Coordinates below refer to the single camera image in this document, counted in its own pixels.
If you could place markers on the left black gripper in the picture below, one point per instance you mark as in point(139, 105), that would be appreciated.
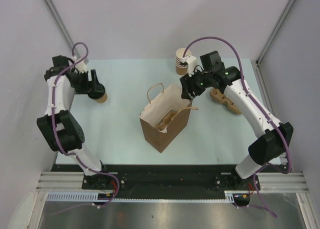
point(93, 85)

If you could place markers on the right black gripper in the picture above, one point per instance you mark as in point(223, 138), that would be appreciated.
point(188, 86)

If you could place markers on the black plastic cup lid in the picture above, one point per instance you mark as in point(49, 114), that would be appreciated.
point(98, 93)

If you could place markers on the brown cardboard cup carrier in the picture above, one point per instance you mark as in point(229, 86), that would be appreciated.
point(219, 97)

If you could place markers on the brown paper coffee cup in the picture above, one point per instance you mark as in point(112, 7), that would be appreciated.
point(102, 99)

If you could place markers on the brown paper takeout bag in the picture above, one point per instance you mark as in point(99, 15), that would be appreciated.
point(160, 101)

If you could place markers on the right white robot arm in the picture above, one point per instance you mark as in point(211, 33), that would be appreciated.
point(272, 136)

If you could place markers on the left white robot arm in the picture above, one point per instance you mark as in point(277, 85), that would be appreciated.
point(66, 78)

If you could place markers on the stack of brown paper cups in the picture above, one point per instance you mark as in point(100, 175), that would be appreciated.
point(181, 69)

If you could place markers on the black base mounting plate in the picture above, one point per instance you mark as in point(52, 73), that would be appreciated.
point(175, 182)

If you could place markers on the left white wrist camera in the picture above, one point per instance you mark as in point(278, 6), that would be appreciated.
point(80, 67)

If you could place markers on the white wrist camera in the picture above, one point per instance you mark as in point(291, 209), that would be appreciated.
point(80, 67)
point(192, 62)

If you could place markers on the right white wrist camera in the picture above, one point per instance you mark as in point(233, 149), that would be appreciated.
point(192, 62)

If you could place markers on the white slotted cable duct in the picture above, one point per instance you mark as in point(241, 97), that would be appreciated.
point(95, 197)

